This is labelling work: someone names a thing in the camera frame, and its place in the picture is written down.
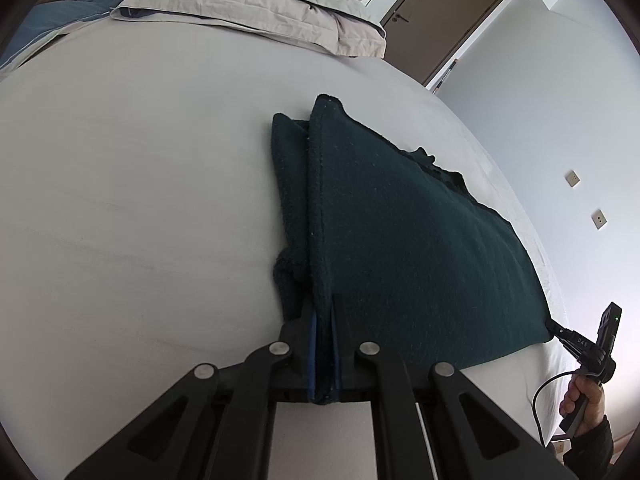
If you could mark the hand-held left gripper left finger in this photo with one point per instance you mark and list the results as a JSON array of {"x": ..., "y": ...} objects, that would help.
[{"x": 312, "y": 355}]

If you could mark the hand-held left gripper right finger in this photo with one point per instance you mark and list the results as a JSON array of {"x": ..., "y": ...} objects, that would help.
[{"x": 339, "y": 360}]

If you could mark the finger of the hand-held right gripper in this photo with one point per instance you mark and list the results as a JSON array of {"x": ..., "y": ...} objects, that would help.
[{"x": 560, "y": 332}]

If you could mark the dark green sweater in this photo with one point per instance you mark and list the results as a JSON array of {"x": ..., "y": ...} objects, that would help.
[{"x": 400, "y": 240}]

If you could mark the person's right forearm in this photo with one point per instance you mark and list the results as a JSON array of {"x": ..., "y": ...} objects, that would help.
[{"x": 592, "y": 452}]

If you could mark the person's right hand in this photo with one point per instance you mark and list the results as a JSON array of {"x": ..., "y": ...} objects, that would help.
[{"x": 595, "y": 402}]

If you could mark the thin pole beside door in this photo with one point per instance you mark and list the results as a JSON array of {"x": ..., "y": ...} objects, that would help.
[{"x": 445, "y": 75}]

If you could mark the brown door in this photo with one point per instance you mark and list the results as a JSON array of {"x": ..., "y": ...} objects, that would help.
[{"x": 440, "y": 15}]

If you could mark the folded grey and blue duvet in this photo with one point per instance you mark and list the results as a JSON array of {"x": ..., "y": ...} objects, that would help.
[{"x": 250, "y": 5}]

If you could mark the blue pillow with white trim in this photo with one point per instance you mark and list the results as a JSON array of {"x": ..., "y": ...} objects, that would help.
[{"x": 55, "y": 20}]

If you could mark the beige wall socket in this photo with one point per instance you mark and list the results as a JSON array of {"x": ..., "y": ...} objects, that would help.
[
  {"x": 599, "y": 218},
  {"x": 572, "y": 178}
]

